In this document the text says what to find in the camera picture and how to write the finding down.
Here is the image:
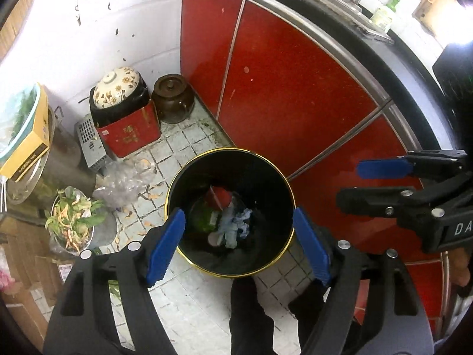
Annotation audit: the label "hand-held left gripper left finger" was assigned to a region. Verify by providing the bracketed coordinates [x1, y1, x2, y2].
[42, 208, 186, 355]

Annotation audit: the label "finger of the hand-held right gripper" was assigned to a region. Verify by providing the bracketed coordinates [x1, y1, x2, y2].
[336, 177, 468, 227]
[357, 150, 468, 179]

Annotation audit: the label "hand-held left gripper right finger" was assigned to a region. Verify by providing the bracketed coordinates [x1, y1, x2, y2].
[292, 206, 435, 355]

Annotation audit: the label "silver foil wrapper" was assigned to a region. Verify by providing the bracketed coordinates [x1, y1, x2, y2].
[216, 207, 255, 249]

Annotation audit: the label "small red bucket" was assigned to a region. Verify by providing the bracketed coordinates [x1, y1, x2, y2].
[207, 187, 234, 209]

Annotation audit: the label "black trash bin gold rim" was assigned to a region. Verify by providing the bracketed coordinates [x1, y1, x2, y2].
[164, 148, 297, 278]

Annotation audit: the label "person's right hand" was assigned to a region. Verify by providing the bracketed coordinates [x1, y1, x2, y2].
[449, 248, 473, 297]

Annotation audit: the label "clear plastic bag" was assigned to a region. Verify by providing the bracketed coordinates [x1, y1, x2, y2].
[92, 159, 156, 212]

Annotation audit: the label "person's legs dark trousers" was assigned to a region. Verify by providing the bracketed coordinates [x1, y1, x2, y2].
[228, 225, 370, 355]

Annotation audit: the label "bowl of vegetable scraps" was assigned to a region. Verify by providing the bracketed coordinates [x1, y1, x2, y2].
[44, 186, 108, 254]

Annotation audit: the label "red tin box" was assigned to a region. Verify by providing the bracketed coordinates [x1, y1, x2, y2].
[96, 100, 162, 159]

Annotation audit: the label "red kitchen cabinet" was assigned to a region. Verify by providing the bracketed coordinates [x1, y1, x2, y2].
[179, 0, 446, 335]

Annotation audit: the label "grey perforated box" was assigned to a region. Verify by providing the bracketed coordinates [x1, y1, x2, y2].
[75, 113, 112, 167]

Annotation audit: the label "large steel pot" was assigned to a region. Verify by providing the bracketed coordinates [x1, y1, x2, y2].
[7, 105, 97, 205]

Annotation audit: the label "brown cardboard boxes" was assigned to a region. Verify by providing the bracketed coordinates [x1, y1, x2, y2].
[0, 214, 76, 343]

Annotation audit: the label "brown ceramic jar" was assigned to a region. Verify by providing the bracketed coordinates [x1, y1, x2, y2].
[151, 74, 196, 124]

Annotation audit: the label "dish soap bottle green cap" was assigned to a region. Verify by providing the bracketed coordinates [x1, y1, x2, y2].
[370, 0, 402, 32]

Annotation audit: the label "floral ceramic pot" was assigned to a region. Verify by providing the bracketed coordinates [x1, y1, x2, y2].
[90, 67, 152, 127]

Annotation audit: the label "yellow cardboard box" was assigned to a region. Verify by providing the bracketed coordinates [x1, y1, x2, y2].
[0, 83, 51, 183]

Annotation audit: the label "yellow plastic jug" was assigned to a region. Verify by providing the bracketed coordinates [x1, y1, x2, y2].
[412, 0, 457, 40]

